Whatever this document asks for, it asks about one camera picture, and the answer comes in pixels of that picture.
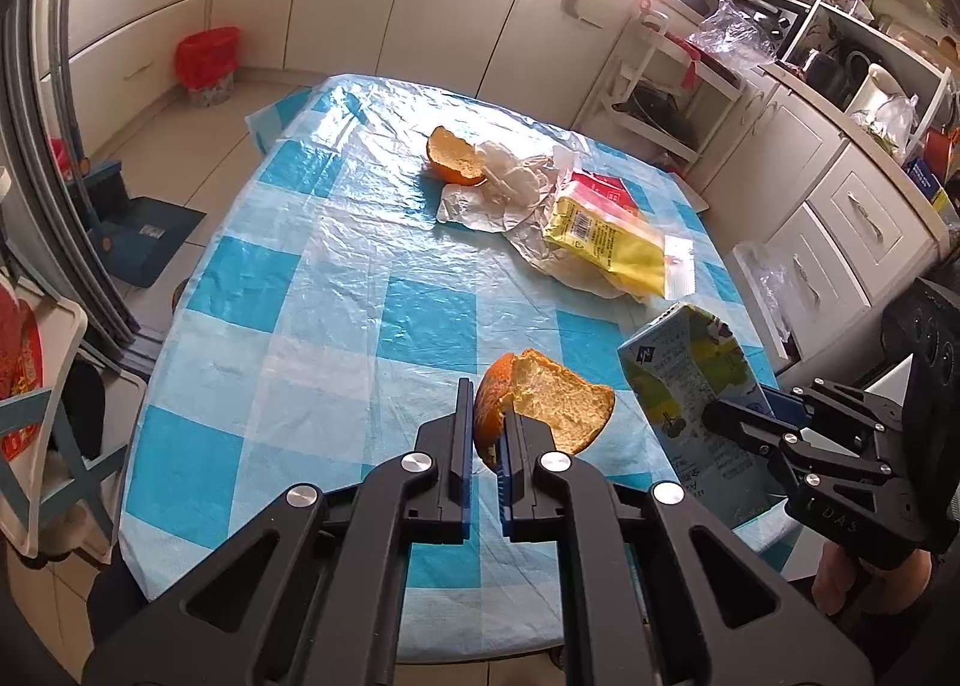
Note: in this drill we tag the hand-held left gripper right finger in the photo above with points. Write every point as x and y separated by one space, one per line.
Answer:
532 483

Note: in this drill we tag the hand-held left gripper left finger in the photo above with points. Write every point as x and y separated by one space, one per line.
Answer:
435 476

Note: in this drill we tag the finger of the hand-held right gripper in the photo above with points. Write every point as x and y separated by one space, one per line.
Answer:
750 427
847 409

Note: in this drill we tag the orange peel piece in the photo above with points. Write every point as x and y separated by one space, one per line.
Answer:
555 401
454 154

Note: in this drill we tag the juice carton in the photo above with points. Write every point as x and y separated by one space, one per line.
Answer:
675 386

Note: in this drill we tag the yellow snack packet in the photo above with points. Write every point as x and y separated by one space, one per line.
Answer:
607 244

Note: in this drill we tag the white paper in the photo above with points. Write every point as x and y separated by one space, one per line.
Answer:
472 210

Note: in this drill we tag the person's right hand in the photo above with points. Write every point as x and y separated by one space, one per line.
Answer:
836 577

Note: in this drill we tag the clear plastic bag in drawer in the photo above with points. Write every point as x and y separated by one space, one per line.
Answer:
761 274

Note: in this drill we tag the blue checked tablecloth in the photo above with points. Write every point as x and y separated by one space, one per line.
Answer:
337 319

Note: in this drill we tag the blue box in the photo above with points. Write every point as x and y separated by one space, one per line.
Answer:
930 184

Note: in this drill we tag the white drawer cabinet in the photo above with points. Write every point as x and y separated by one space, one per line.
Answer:
832 161

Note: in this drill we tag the red pot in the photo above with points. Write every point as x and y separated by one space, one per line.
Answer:
941 146

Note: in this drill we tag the white trolley rack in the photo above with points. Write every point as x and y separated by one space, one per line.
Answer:
675 150

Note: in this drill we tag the white plastic bag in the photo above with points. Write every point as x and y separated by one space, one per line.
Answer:
892 124

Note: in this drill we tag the black pot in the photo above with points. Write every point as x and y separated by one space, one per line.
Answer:
660 109

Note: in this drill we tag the black kettle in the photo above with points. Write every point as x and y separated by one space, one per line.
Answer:
825 75

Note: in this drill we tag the dark blue dustpan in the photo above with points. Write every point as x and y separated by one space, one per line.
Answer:
142 236

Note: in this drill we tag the white countertop shelf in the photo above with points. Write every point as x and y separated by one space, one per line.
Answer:
814 26

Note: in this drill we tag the crumpled clear plastic bag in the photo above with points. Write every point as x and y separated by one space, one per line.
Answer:
731 34

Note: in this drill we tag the black toaster oven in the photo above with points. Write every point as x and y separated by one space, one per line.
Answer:
780 19

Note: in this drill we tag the wooden rack with blue braces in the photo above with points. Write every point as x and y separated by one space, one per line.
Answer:
60 326

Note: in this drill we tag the red printed bag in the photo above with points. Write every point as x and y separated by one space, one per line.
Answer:
19 364

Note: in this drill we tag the red floor bin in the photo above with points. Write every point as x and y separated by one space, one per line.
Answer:
206 60

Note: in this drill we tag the grey sliding door frame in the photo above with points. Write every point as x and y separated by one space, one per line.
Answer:
45 131

